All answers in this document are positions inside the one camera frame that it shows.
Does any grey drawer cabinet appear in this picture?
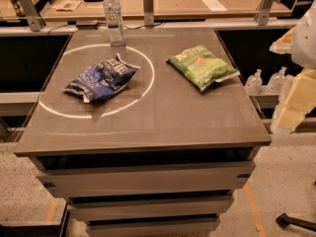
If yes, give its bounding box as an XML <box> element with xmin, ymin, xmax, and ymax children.
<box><xmin>29</xmin><ymin>145</ymin><xmax>262</xmax><ymax>237</ymax></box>

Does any right sanitizer pump bottle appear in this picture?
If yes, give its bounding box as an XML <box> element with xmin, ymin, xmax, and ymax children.
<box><xmin>267</xmin><ymin>66</ymin><xmax>286</xmax><ymax>93</ymax></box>

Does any black chair base leg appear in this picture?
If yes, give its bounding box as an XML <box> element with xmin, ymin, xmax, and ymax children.
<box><xmin>276</xmin><ymin>213</ymin><xmax>316</xmax><ymax>232</ymax></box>

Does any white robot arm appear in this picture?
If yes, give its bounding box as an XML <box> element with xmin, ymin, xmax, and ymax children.
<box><xmin>270</xmin><ymin>5</ymin><xmax>316</xmax><ymax>134</ymax></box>

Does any green chip bag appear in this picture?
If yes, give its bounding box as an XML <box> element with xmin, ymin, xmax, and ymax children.
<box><xmin>167</xmin><ymin>44</ymin><xmax>240</xmax><ymax>92</ymax></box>

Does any sanitizer pump bottle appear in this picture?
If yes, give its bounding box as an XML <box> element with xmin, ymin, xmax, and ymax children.
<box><xmin>245</xmin><ymin>69</ymin><xmax>263</xmax><ymax>96</ymax></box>
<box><xmin>267</xmin><ymin>66</ymin><xmax>286</xmax><ymax>93</ymax></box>

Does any left metal bracket post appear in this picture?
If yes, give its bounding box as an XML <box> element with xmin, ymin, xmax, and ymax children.
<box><xmin>19</xmin><ymin>0</ymin><xmax>45</xmax><ymax>32</ymax></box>

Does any paper note on desk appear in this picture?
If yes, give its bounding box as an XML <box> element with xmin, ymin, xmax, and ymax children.
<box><xmin>54</xmin><ymin>0</ymin><xmax>81</xmax><ymax>12</ymax></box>

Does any left sanitizer pump bottle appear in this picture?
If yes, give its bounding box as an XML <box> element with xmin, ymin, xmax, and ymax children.
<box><xmin>245</xmin><ymin>69</ymin><xmax>263</xmax><ymax>96</ymax></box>

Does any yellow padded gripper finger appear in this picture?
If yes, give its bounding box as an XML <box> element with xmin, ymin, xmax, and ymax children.
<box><xmin>270</xmin><ymin>28</ymin><xmax>295</xmax><ymax>54</ymax></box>
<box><xmin>276</xmin><ymin>68</ymin><xmax>316</xmax><ymax>130</ymax></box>

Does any clear plastic water bottle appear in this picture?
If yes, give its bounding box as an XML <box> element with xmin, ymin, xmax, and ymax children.
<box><xmin>104</xmin><ymin>0</ymin><xmax>125</xmax><ymax>46</ymax></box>

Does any white paper sheet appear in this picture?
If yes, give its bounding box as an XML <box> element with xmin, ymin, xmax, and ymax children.
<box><xmin>201</xmin><ymin>0</ymin><xmax>227</xmax><ymax>12</ymax></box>

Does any middle metal bracket post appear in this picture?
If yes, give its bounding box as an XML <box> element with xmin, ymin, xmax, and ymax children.
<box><xmin>143</xmin><ymin>0</ymin><xmax>154</xmax><ymax>28</ymax></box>

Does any blue chip bag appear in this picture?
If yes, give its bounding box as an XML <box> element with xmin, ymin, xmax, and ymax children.
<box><xmin>63</xmin><ymin>54</ymin><xmax>140</xmax><ymax>103</ymax></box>

